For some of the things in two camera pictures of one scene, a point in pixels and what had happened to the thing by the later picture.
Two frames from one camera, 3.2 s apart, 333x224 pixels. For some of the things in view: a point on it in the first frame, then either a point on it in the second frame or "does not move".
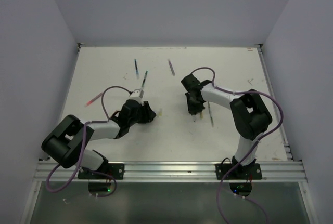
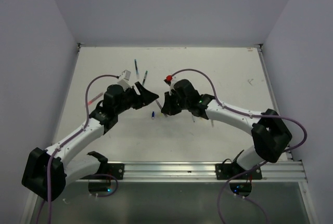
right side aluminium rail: [276, 103] does not move
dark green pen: [144, 78] does not move
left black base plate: [107, 171] does not move
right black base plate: [250, 171] does not move
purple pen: [171, 68] to [158, 104]
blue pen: [136, 69] does not move
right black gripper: [192, 108] to [168, 106]
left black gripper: [148, 113] to [144, 97]
